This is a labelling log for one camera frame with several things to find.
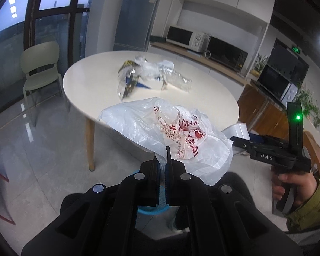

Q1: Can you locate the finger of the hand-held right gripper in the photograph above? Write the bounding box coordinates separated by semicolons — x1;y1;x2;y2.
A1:
230;136;254;153

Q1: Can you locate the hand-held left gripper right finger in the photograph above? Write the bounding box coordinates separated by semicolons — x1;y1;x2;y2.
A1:
166;146;303;256

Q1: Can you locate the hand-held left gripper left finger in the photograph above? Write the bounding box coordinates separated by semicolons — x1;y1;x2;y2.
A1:
21;157;160;256

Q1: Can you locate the white plastic container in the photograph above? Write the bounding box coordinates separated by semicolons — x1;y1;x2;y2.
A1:
221;123;250;156

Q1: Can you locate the white plastic bag red print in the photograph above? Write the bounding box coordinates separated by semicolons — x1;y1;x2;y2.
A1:
98;97;234;187

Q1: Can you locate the person's right forearm olive sleeve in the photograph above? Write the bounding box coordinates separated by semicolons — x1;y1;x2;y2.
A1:
285;173;320;232

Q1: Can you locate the blue trash bin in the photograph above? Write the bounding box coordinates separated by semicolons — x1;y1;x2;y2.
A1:
135;204;176;217

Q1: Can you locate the person's right hand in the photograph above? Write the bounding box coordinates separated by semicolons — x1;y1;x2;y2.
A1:
271;169;320;207

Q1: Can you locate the wooden cabinet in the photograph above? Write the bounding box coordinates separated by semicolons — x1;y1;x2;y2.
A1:
237;80;292;140

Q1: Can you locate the green potted plant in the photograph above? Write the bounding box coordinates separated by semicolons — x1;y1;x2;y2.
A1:
296;85;320;137
253;54;268;76

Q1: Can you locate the black and white microwave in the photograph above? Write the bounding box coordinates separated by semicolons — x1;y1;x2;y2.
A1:
257;65;299;105

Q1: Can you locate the black countertop oven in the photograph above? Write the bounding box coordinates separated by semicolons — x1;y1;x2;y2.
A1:
205;37;248;72

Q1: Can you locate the black stacked oven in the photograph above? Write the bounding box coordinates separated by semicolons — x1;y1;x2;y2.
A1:
267;42;310;86

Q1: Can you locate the wooden kitchen counter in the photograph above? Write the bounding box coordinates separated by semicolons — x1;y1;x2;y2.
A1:
149;40;255;86

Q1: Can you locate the crumpled foil snack wrapper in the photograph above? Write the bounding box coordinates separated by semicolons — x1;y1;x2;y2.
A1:
117;60;152;102

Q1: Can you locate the crumpled clear plastic wrapper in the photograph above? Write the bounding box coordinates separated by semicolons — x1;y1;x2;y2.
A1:
135;55;175;81

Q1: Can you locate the round white table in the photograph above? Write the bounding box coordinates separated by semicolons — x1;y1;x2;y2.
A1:
63;51;240;172

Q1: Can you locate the white microwave oven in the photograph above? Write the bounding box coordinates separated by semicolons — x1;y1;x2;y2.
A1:
166;26;211;53

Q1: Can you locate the red chair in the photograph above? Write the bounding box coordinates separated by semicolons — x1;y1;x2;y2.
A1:
0;163;16;226

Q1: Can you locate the grey refrigerator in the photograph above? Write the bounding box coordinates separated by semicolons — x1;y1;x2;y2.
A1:
113;0;162;52

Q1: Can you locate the pale green chair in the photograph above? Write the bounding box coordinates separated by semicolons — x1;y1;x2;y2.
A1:
20;41;70;127

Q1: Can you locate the black window frame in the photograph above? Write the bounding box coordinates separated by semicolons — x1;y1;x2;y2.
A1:
0;0;96;119

